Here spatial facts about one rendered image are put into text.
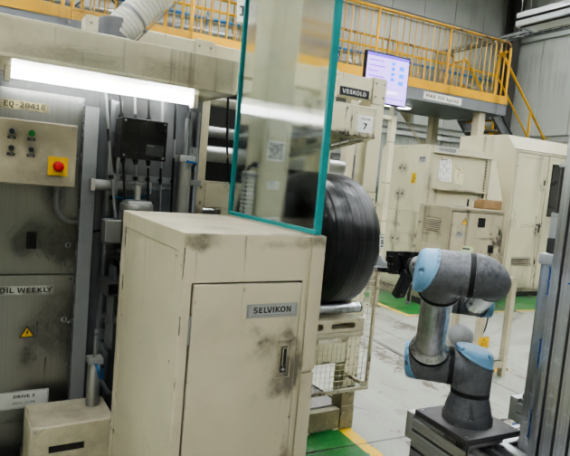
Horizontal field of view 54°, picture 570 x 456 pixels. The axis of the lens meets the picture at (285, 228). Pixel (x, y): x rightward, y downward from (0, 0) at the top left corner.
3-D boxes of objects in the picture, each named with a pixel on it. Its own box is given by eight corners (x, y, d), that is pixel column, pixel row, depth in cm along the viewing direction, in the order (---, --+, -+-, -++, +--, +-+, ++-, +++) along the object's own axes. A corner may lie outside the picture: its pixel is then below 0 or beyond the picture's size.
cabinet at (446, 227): (440, 312, 652) (452, 207, 641) (408, 300, 704) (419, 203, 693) (495, 310, 694) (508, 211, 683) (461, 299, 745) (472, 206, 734)
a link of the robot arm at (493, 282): (525, 252, 136) (492, 291, 182) (478, 248, 138) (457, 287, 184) (522, 299, 133) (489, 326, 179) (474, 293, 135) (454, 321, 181)
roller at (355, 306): (290, 303, 215) (285, 306, 219) (293, 314, 213) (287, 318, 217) (361, 299, 233) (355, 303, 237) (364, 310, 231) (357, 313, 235)
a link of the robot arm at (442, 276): (449, 392, 172) (477, 278, 134) (400, 384, 175) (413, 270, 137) (451, 359, 180) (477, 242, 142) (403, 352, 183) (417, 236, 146)
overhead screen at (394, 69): (362, 100, 604) (366, 49, 599) (359, 100, 608) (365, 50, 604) (405, 108, 631) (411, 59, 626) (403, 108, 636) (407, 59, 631)
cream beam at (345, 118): (265, 123, 236) (268, 88, 234) (239, 125, 257) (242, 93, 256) (375, 139, 267) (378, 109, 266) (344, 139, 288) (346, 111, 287)
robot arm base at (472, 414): (503, 426, 169) (507, 395, 168) (466, 433, 162) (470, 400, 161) (466, 406, 182) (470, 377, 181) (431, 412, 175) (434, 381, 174)
